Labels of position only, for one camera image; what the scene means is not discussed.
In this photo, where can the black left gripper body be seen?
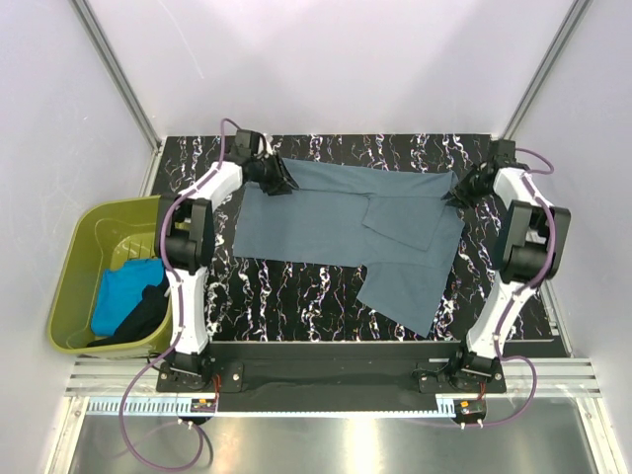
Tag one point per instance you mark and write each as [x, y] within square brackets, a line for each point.
[270, 174]

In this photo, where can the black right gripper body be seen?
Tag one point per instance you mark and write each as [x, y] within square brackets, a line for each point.
[469, 190]

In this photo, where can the slate blue t shirt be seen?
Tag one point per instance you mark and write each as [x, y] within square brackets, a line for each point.
[395, 224]

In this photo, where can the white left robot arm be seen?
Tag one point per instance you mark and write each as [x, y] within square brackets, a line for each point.
[185, 234]

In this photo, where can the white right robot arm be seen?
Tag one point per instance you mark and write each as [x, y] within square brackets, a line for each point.
[528, 252]

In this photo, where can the olive green plastic bin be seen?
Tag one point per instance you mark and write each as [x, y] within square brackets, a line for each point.
[104, 238]

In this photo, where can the bright blue t shirt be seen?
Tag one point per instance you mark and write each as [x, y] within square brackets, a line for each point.
[120, 292]

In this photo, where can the black t shirt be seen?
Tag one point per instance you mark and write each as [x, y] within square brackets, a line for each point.
[144, 319]

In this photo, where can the right connector box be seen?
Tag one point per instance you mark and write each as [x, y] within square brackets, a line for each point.
[472, 408]

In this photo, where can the connector box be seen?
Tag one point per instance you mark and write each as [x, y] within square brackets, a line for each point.
[472, 408]
[204, 405]

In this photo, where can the left connector box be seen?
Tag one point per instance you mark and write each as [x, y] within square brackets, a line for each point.
[204, 405]

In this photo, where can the left upright frame post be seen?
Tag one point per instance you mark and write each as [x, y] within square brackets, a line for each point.
[106, 52]

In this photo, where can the upright frame post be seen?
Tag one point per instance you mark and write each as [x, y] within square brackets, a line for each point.
[106, 52]
[553, 53]

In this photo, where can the right upright frame post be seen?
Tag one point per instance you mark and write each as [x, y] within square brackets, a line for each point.
[553, 53]

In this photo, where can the aluminium frame rail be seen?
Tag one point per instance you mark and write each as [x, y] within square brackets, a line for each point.
[556, 377]

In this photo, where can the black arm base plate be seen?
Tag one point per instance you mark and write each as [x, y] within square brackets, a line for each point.
[396, 374]

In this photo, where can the white slotted cable duct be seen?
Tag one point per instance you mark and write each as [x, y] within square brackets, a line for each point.
[233, 406]

